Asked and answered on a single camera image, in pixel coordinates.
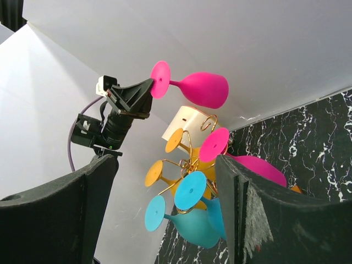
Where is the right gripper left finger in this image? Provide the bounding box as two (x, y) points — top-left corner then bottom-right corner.
(1, 155), (119, 263)

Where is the magenta wine glass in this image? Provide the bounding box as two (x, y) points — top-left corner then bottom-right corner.
(199, 128), (287, 187)
(150, 61), (229, 109)

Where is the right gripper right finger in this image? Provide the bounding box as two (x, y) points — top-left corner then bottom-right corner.
(215, 155), (351, 263)

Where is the white cylindrical container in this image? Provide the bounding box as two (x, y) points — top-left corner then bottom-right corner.
(162, 106), (222, 153)

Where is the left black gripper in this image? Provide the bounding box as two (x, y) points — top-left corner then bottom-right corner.
(102, 78), (154, 132)

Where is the yellow wine glass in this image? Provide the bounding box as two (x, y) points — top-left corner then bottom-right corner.
(165, 128), (216, 181)
(144, 160), (208, 211)

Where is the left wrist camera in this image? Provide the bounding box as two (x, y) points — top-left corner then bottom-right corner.
(95, 75), (118, 97)

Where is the gold wire wine glass rack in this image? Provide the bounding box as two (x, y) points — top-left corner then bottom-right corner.
(158, 114), (303, 215)

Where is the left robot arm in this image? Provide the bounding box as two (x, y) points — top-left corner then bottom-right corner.
(70, 75), (155, 156)

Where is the blue wine glass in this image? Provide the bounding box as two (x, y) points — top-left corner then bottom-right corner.
(174, 171), (226, 240)
(145, 195), (220, 249)

